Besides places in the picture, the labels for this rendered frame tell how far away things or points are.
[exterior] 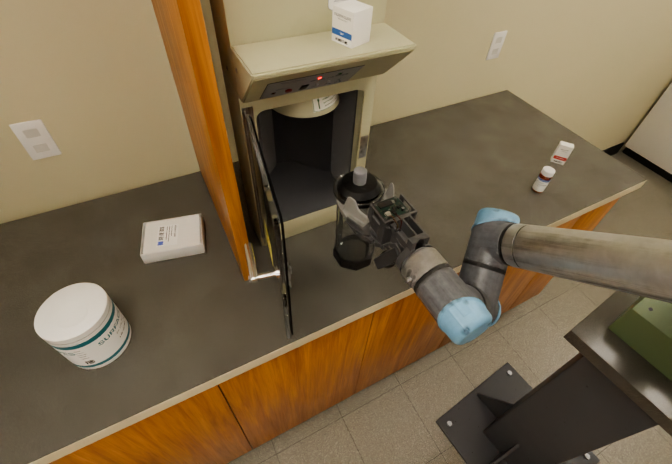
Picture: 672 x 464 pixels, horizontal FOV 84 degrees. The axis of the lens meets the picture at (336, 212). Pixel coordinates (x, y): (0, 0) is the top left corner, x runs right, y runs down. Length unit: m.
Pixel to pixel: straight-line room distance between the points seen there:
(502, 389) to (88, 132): 1.92
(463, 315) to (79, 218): 1.11
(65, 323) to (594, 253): 0.92
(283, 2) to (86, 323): 0.71
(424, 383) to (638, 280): 1.47
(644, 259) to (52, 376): 1.08
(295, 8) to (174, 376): 0.79
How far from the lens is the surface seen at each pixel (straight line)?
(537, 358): 2.22
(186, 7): 0.61
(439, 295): 0.62
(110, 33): 1.16
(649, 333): 1.15
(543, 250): 0.64
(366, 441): 1.84
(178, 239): 1.11
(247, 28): 0.73
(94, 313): 0.91
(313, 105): 0.88
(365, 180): 0.77
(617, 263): 0.59
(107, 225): 1.28
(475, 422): 1.96
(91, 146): 1.31
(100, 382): 1.01
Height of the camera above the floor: 1.79
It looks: 47 degrees down
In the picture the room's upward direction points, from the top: 4 degrees clockwise
